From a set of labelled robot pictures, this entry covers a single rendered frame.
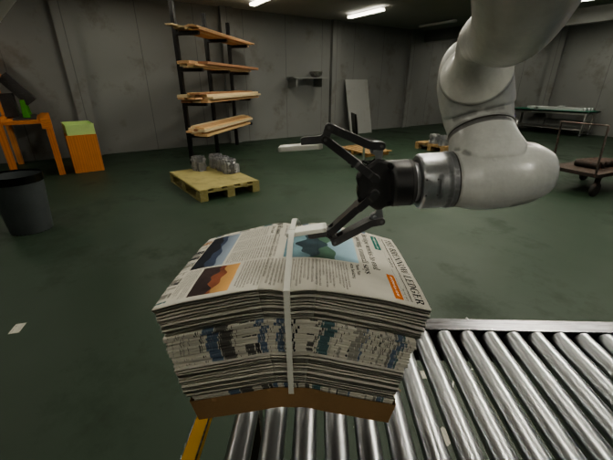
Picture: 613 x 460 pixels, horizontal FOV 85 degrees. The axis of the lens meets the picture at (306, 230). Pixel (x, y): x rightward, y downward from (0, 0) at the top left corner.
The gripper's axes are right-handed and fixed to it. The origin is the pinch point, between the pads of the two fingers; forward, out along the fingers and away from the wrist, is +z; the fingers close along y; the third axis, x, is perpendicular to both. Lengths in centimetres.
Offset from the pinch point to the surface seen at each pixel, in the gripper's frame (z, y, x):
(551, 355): -62, 53, 17
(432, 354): -31, 50, 16
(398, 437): -18, 50, -7
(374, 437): -13, 50, -7
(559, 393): -57, 53, 5
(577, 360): -68, 54, 16
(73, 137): 415, 17, 521
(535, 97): -745, 39, 1205
